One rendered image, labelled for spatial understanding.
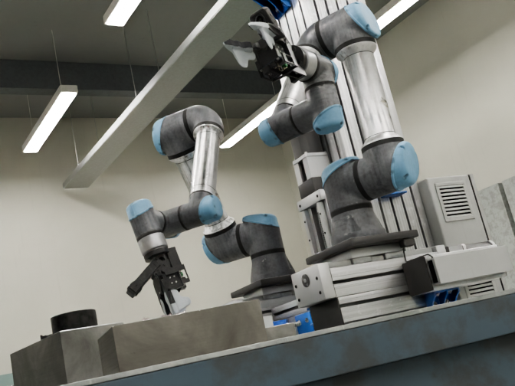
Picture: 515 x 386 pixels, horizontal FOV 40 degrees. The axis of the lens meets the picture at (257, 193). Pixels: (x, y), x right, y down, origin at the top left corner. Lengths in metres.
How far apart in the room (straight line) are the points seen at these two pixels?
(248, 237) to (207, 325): 1.39
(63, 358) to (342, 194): 0.94
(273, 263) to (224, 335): 1.34
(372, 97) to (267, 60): 0.44
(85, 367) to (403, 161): 0.97
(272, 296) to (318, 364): 1.66
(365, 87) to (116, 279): 7.07
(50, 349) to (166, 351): 0.40
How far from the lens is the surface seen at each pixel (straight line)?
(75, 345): 1.23
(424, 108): 8.36
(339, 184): 1.89
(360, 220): 1.86
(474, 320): 0.66
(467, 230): 2.30
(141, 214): 1.94
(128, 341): 0.91
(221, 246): 2.34
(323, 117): 1.65
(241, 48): 1.54
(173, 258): 1.92
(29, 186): 8.77
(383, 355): 0.61
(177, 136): 2.26
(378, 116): 1.89
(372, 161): 1.85
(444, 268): 1.82
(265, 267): 2.27
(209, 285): 9.24
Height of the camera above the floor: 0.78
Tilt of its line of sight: 14 degrees up
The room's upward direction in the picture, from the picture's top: 13 degrees counter-clockwise
